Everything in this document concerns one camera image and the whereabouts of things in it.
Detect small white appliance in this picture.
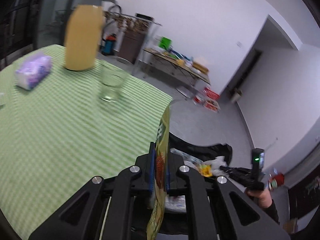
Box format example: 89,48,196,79
230,89,243,103

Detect side table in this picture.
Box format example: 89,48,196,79
142,47,210,85

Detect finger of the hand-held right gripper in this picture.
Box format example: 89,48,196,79
229,172,251,182
220,165,252,174

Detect metal drying rack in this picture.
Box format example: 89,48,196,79
104,4,163,75

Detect green box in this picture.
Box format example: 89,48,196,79
159,37,172,50

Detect person's right hand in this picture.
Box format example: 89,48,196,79
246,189,272,209

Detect dark framed board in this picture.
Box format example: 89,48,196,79
287,175,320,218

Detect cardboard box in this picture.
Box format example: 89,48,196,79
284,217,298,232

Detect yellow thermos jug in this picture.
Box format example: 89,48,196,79
64,0,116,71

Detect drinking glass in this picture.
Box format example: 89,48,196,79
99,66,127,103

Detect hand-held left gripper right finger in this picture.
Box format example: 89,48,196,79
165,154,292,240

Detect red plastic crates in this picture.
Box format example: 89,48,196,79
194,87,220,110

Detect sliding glass door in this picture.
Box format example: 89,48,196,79
0,0,75,67

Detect black trash bag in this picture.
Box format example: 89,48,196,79
168,132,233,180

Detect blue orange bottle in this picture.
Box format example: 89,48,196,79
103,34,117,55

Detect purple tissue pack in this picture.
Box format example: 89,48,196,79
15,54,53,90

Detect green yellow snack packet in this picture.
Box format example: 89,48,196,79
146,105,172,240

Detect white plastic bag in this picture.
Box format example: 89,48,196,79
207,156,228,175

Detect person's right forearm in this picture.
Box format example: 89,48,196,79
260,199,280,225

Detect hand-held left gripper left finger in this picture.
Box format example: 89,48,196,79
29,142,155,240

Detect brown cabinet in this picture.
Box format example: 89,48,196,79
120,27,145,64

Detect tan box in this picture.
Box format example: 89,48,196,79
194,60,209,73

